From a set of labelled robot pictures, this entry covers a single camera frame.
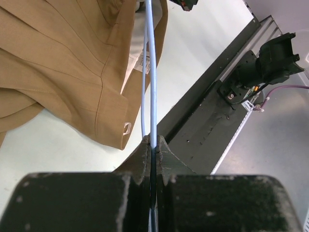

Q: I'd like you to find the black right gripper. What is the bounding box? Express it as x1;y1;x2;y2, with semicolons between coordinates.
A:
170;0;198;11

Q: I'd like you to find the light blue wire hanger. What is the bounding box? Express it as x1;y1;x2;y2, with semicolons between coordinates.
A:
142;0;158;232

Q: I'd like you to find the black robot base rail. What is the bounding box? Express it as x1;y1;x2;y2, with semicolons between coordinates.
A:
158;16;281;174

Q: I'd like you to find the tan brown skirt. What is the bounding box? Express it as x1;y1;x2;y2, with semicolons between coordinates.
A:
0;0;169;152

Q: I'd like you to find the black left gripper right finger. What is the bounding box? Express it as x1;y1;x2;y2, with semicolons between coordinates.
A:
156;136;302;232

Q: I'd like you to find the light blue cable duct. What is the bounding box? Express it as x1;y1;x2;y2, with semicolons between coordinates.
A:
211;100;254;175

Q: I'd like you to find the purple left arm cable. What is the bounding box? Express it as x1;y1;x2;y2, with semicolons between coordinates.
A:
252;85;309;113

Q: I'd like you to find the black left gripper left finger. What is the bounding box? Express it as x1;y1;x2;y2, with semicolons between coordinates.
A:
0;136;150;232

